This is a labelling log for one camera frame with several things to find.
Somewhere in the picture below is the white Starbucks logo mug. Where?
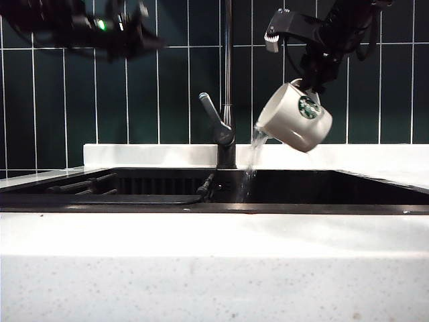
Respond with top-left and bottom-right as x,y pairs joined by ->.
256,78 -> 333,154

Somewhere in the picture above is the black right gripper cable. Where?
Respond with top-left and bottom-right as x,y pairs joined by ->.
354,5 -> 382,62

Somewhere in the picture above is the black kitchen sink basin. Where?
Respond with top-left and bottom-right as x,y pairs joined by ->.
0,167 -> 429,215

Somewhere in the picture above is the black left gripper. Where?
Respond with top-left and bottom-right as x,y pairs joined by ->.
93,0 -> 168,64

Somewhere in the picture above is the grey metal faucet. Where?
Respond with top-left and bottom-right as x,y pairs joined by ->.
216,0 -> 237,170

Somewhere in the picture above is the white stone backsplash ledge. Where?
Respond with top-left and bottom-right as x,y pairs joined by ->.
82,143 -> 429,170

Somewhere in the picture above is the black barred drain rack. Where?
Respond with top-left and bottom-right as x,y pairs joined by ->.
46,172 -> 215,204

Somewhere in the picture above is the clear poured water stream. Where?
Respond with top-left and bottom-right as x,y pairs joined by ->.
234,123 -> 269,203

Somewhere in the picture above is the grey faucet lever handle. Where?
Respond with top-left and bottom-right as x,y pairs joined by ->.
198,92 -> 236,147

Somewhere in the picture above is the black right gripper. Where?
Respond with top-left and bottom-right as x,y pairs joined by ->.
264,7 -> 365,95

